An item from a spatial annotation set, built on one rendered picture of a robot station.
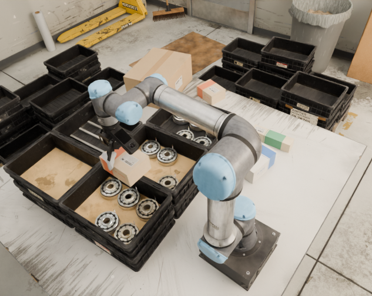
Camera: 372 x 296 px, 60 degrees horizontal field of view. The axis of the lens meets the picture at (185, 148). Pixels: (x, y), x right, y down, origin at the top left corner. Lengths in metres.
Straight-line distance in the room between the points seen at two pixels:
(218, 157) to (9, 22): 4.02
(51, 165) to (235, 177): 1.19
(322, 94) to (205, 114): 1.85
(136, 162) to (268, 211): 0.71
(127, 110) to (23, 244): 0.97
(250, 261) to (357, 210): 1.43
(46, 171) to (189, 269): 0.87
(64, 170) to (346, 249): 1.83
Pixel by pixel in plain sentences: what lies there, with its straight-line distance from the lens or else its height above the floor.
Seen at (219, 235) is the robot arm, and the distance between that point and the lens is 1.09.
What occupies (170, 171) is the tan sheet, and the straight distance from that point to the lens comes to 1.59.
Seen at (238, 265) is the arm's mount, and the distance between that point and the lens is 1.36.
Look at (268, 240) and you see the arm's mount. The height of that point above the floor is 0.81.
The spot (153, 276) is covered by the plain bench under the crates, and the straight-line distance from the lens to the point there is 1.47.
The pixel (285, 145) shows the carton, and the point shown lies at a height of 0.75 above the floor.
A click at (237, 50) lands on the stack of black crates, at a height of 0.38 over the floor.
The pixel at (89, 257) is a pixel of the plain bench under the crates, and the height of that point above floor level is 0.70.
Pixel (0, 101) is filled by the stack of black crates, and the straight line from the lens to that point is 3.09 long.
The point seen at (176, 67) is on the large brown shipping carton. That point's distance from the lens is 2.17.
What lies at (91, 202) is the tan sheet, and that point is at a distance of 1.57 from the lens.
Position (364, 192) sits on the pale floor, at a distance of 2.77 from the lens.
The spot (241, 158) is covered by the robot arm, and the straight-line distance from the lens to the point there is 0.83.
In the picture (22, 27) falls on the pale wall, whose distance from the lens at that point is 4.70.
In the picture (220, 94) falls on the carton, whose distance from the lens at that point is 2.16.
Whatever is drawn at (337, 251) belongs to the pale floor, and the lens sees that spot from 2.43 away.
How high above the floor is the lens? 2.05
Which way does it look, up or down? 46 degrees down
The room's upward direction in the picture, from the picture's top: 5 degrees counter-clockwise
